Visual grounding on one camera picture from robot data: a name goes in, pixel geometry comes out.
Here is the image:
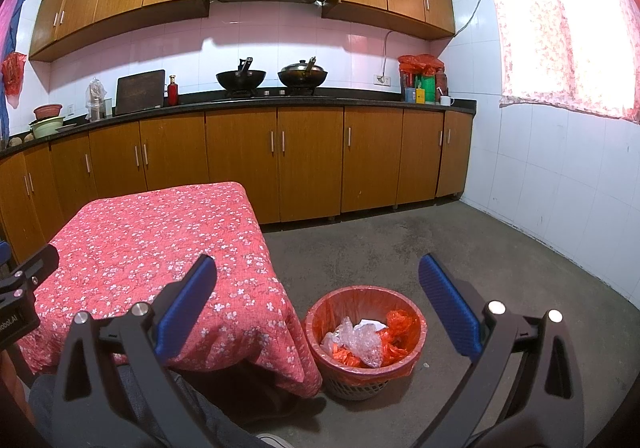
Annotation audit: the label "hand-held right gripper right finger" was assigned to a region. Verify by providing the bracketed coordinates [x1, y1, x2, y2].
[417, 253, 586, 448]

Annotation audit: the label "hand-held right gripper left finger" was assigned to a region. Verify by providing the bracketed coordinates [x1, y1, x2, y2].
[52, 253, 221, 448]

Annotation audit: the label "orange-red plastic bag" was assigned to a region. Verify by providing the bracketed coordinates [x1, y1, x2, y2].
[324, 345, 363, 370]
[379, 310, 420, 367]

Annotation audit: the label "clear bubble wrap bag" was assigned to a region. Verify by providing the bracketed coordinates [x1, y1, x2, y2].
[345, 318, 385, 369]

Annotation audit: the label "translucent white plastic bag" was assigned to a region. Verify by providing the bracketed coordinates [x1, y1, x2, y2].
[320, 328, 351, 355]

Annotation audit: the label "red plastic waste basket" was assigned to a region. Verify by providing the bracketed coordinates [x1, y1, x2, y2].
[301, 285, 428, 402]

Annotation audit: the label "person's left hand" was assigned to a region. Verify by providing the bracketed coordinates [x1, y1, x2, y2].
[0, 353, 26, 410]

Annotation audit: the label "red floral tablecloth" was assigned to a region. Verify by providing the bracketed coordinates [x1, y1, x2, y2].
[17, 181, 323, 399]

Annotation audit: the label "pink and blue curtain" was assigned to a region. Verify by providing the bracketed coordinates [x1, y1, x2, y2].
[0, 0, 33, 139]

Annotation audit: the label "green basin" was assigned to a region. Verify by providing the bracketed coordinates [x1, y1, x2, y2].
[30, 116, 66, 139]

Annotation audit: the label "red hanging plastic bag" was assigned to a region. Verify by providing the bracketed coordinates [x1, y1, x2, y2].
[1, 52, 27, 109]

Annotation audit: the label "wooden base cabinets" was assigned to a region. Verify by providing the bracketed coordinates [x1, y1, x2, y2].
[0, 105, 473, 269]

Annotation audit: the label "plastic-wrapped jar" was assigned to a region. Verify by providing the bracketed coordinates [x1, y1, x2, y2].
[86, 77, 108, 123]

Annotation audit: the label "dark cutting board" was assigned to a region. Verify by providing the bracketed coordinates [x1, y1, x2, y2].
[115, 69, 166, 115]

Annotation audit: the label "green box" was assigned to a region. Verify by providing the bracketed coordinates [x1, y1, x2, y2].
[415, 74, 437, 104]

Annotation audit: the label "black kitchen countertop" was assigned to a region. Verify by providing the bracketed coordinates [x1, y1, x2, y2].
[0, 88, 477, 159]

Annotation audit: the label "black open wok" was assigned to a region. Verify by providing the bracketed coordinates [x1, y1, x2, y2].
[216, 58, 267, 91]

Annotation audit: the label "red bag over condiments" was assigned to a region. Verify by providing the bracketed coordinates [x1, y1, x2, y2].
[398, 54, 445, 77]

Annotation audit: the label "black wok with lid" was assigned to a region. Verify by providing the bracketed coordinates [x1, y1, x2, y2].
[278, 56, 329, 89]

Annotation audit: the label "white floral window curtain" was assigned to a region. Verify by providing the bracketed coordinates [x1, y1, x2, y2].
[479, 0, 640, 124]

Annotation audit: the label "white wall cable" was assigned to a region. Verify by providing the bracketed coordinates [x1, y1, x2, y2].
[454, 0, 490, 37]
[381, 30, 394, 76]

